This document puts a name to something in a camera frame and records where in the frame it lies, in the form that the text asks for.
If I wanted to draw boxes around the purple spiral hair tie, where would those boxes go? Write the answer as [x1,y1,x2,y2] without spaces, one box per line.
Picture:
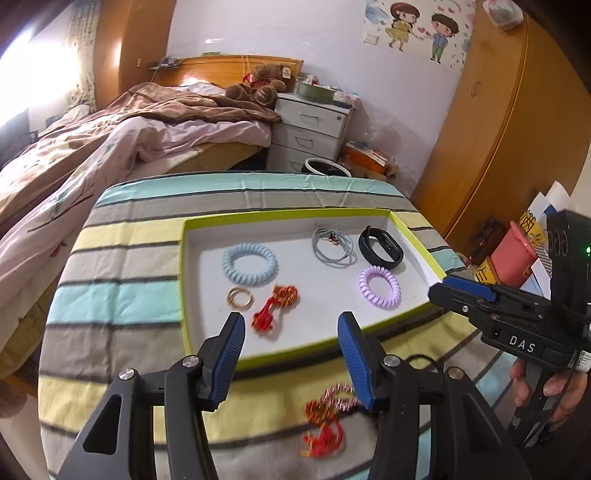
[358,265,402,311]

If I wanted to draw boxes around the red knot bracelet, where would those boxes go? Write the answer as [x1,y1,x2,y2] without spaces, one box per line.
[298,398,347,458]
[250,283,301,334]

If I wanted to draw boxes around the person's right hand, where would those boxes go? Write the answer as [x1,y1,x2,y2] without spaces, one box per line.
[510,359,588,431]

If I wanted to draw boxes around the pink plastic cup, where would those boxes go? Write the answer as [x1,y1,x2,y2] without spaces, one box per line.
[491,221,538,288]

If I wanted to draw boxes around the lime green tray box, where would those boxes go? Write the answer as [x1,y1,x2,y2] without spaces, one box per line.
[179,208,445,372]

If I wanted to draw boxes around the black smart band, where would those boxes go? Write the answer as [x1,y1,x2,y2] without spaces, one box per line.
[358,225,404,271]

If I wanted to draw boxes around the wooden wardrobe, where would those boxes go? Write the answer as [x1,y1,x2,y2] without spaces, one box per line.
[412,8,590,255]

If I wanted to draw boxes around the orange books box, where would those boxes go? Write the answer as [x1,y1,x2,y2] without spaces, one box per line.
[342,142,399,181]

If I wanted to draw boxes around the white round bin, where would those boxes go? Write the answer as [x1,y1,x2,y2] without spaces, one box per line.
[301,157,352,177]

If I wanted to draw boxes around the bed with pink quilt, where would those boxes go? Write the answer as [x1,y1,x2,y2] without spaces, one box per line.
[1,82,280,377]

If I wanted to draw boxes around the white drawer nightstand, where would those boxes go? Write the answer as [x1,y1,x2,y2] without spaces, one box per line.
[266,93,355,173]

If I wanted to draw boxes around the green basin on nightstand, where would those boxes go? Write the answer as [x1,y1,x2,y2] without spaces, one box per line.
[295,82,335,104]

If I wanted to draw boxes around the brown teddy bear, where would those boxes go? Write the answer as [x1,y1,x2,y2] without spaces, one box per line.
[224,64,291,109]

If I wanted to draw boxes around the wooden headboard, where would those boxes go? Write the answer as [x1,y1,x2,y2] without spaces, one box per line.
[153,54,304,91]

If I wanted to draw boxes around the black office chair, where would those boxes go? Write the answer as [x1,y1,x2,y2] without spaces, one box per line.
[0,110,38,169]

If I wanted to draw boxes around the tall corner wardrobe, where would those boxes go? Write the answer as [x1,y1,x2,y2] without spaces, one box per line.
[93,0,176,109]

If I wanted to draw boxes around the floral window curtain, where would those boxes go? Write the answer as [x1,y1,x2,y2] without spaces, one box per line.
[66,0,101,111]

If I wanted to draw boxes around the gold ring bangles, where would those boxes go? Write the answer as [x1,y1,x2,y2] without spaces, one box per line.
[226,287,253,311]

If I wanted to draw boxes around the black hair tie pink charm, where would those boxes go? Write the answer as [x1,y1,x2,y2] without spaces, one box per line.
[406,354,444,374]

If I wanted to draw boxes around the light blue spiral hair tie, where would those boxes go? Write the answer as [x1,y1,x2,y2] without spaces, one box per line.
[221,242,280,285]

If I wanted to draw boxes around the grey cord necklace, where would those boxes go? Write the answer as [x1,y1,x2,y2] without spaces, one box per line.
[310,226,359,269]

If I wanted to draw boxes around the cartoon couple wall sticker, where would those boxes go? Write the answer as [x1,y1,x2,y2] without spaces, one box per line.
[363,0,477,73]

